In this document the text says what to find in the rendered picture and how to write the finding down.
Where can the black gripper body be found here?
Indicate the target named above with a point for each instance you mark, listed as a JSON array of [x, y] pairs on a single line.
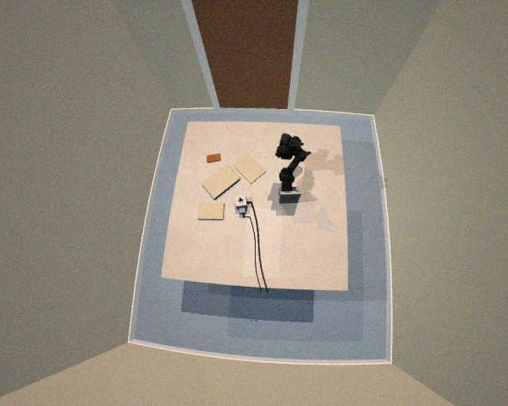
[[287, 150]]

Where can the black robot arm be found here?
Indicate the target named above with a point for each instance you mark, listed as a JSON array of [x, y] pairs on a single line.
[[286, 175]]

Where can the orange rectangular block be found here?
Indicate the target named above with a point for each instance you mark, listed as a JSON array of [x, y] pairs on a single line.
[[213, 158]]

